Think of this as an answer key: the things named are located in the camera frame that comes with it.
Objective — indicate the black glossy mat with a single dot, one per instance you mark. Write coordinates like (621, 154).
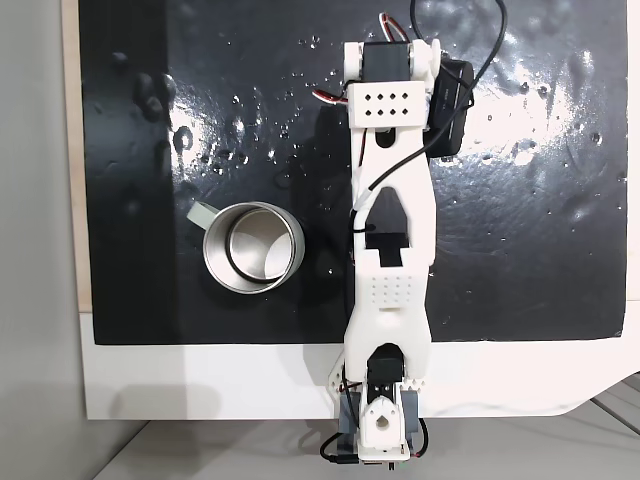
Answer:
(250, 75)

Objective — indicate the white board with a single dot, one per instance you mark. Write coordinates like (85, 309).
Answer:
(200, 380)

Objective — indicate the black oval camera box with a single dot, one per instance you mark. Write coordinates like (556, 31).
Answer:
(450, 110)

